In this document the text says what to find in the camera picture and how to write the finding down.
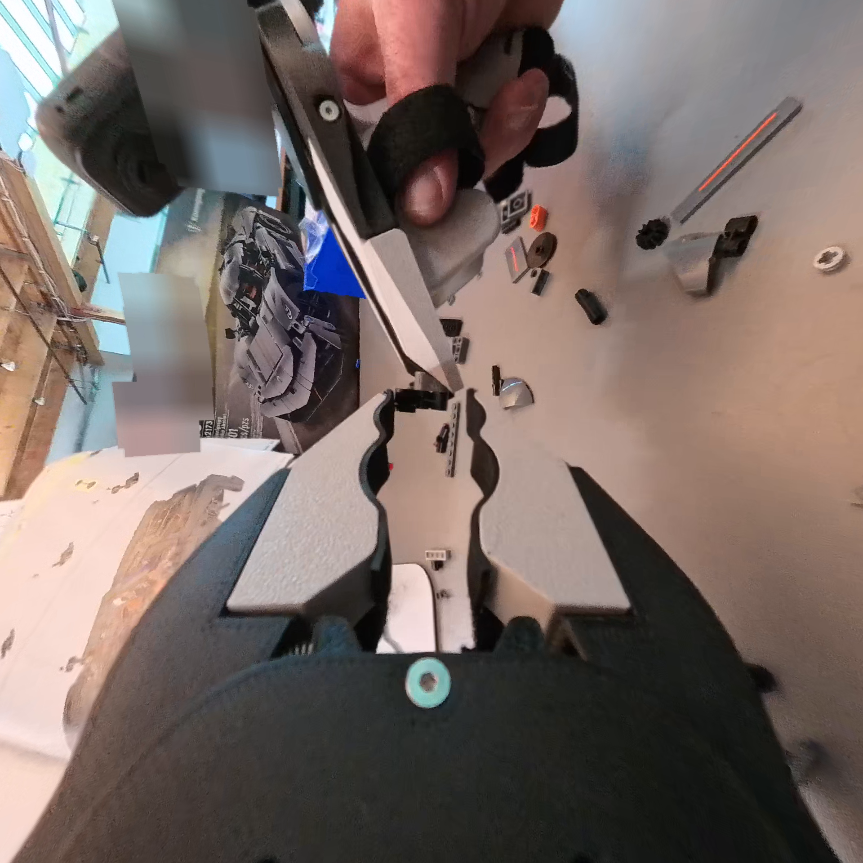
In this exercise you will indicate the black round lego disc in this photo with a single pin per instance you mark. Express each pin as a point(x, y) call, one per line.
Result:
point(549, 249)

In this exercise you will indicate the blue plastic bin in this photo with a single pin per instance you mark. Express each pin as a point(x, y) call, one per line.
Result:
point(330, 270)

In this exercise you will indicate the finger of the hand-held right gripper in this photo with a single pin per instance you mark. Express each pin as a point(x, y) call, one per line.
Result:
point(411, 303)

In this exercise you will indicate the small black lego assembly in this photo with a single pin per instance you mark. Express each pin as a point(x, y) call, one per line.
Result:
point(421, 398)

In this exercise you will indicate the wooden frame structure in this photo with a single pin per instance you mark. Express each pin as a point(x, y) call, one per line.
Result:
point(40, 303)

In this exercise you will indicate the grey dome lego piece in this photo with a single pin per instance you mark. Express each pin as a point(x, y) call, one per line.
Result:
point(516, 394)

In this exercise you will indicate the grey curved lego panel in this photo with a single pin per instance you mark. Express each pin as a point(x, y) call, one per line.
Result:
point(691, 259)

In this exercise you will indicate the lego set box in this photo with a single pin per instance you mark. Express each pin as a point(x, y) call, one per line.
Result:
point(270, 303)

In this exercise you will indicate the small black lego bar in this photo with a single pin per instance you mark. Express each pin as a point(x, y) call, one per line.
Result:
point(496, 381)

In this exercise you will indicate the black lego gear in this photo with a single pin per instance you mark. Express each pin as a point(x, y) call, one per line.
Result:
point(652, 234)

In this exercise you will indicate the small white lego plate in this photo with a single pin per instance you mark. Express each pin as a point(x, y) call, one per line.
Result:
point(437, 556)

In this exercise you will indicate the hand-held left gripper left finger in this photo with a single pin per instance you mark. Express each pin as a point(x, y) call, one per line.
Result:
point(310, 539)

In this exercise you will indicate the black white printed lego tile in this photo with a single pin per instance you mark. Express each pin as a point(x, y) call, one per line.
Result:
point(516, 209)

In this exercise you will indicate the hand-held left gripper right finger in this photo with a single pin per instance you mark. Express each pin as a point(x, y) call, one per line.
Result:
point(546, 539)

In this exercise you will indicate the pile of clear plastic bags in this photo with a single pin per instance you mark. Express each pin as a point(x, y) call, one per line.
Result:
point(311, 232)

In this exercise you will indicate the small black lego brick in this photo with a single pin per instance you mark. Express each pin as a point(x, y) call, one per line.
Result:
point(540, 282)

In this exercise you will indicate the grey long thin lego plate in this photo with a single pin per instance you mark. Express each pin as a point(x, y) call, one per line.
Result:
point(453, 438)

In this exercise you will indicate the long strip orange line lego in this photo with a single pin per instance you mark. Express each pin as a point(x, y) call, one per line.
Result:
point(741, 158)

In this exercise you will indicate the grey red-lined lego tile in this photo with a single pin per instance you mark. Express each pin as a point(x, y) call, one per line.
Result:
point(516, 259)

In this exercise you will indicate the black lego pin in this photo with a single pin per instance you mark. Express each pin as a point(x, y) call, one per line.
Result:
point(591, 307)

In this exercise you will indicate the small orange lego piece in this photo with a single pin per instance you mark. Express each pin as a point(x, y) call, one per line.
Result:
point(538, 216)

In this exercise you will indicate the white book stand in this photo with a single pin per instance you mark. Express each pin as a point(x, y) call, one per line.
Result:
point(408, 607)

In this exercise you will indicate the small pale round lego piece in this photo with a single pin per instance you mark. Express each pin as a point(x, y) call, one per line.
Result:
point(819, 263)

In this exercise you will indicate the black long lego plate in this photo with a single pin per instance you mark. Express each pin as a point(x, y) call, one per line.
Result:
point(453, 327)

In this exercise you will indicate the small black lego clip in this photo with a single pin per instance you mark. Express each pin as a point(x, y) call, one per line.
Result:
point(442, 438)

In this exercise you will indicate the lego instruction booklet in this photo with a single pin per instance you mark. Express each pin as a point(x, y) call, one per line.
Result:
point(67, 607)

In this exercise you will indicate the small dark grey lego beam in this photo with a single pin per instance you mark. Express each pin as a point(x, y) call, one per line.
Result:
point(460, 350)

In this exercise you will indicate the person's right hand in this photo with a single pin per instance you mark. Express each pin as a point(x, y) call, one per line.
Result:
point(404, 40)

